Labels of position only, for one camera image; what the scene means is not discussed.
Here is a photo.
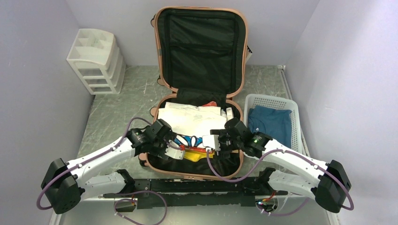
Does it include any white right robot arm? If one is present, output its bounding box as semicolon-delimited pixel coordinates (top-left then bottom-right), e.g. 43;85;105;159
202;119;354;213

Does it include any red garment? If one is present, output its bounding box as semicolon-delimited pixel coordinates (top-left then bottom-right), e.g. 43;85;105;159
203;101;219;108

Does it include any white plastic drawer organizer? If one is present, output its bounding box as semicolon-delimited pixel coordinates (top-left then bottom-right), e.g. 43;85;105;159
66;29;126;95

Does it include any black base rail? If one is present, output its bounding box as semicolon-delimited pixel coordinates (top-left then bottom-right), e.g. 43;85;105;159
103;177;287;209

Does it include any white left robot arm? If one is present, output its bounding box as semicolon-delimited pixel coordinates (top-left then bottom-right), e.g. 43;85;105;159
36;117;180;214

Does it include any white flat book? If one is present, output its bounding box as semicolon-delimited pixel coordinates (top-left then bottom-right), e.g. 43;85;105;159
225;107;240;121

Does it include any yellow folded garment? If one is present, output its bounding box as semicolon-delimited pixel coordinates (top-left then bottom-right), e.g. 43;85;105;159
181;148;207;162

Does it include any white printed garment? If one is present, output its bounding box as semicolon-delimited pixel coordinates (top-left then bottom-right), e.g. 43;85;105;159
158;102;227;138

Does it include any pink hard-shell suitcase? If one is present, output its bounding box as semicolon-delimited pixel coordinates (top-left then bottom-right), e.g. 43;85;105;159
146;7;247;180

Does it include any white plastic mesh basket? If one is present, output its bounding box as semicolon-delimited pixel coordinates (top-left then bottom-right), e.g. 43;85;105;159
244;94;305;154

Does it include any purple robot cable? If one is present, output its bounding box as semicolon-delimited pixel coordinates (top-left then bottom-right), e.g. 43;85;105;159
36;117;170;225

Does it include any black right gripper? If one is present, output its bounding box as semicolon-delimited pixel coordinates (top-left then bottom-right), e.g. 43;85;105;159
210;129;243;160

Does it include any blue garment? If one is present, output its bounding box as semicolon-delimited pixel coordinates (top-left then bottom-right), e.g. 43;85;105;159
248;105;292;147

